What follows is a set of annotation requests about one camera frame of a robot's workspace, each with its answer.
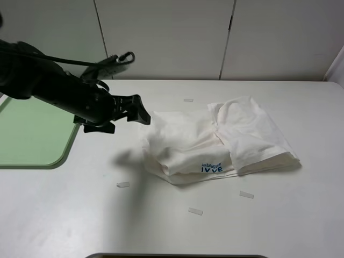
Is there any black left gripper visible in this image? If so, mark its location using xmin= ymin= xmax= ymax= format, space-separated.
xmin=73 ymin=94 xmax=151 ymax=134

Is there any white short sleeve shirt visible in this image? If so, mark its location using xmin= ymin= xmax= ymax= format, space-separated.
xmin=139 ymin=96 xmax=300 ymax=185

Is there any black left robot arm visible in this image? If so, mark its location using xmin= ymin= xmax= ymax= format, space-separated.
xmin=1 ymin=41 xmax=151 ymax=134

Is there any green plastic tray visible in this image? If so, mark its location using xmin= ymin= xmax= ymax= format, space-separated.
xmin=1 ymin=96 xmax=80 ymax=169

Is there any clear tape marker front left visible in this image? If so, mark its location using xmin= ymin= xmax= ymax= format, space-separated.
xmin=117 ymin=182 xmax=130 ymax=188

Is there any clear tape marker front centre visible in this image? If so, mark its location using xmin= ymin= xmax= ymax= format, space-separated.
xmin=188 ymin=207 xmax=204 ymax=216

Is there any clear tape marker front right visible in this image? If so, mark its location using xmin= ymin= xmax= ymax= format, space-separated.
xmin=239 ymin=191 xmax=254 ymax=199

